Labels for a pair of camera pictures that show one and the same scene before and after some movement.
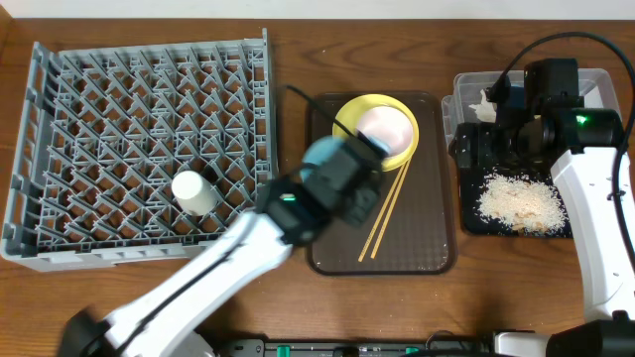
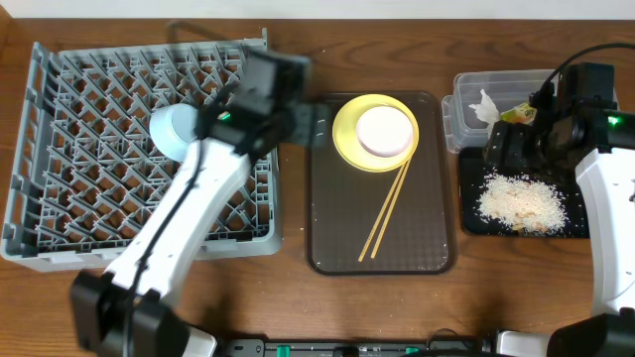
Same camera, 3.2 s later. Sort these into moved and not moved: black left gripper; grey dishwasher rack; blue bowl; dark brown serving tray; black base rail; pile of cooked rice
Moved: blue bowl; black left gripper
Not moved: grey dishwasher rack; dark brown serving tray; pile of cooked rice; black base rail
